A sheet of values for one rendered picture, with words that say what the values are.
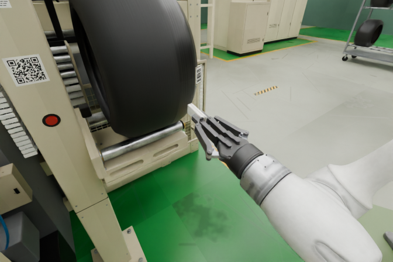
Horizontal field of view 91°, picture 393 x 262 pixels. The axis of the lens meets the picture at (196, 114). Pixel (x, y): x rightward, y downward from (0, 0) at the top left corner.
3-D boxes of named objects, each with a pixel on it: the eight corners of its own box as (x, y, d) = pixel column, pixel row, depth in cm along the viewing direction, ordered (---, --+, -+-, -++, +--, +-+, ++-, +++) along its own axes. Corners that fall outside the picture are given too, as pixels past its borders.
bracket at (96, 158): (99, 180, 66) (90, 159, 60) (80, 126, 93) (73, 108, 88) (109, 176, 67) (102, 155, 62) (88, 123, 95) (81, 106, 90)
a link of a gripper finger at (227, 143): (230, 155, 44) (226, 158, 43) (200, 127, 51) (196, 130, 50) (234, 144, 42) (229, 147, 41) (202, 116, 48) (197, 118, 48)
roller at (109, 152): (100, 160, 66) (96, 149, 67) (101, 164, 69) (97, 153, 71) (186, 126, 83) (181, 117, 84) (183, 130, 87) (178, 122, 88)
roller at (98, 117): (85, 123, 85) (82, 114, 86) (87, 127, 89) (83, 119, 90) (157, 102, 102) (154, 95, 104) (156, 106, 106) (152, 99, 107)
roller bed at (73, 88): (44, 115, 92) (12, 51, 76) (43, 103, 102) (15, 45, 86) (89, 103, 101) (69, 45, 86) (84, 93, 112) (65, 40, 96)
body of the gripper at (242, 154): (271, 147, 39) (239, 121, 45) (243, 165, 35) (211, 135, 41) (261, 169, 44) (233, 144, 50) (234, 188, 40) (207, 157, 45)
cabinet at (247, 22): (240, 57, 507) (246, 2, 441) (226, 52, 546) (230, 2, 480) (262, 52, 550) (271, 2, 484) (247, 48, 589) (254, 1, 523)
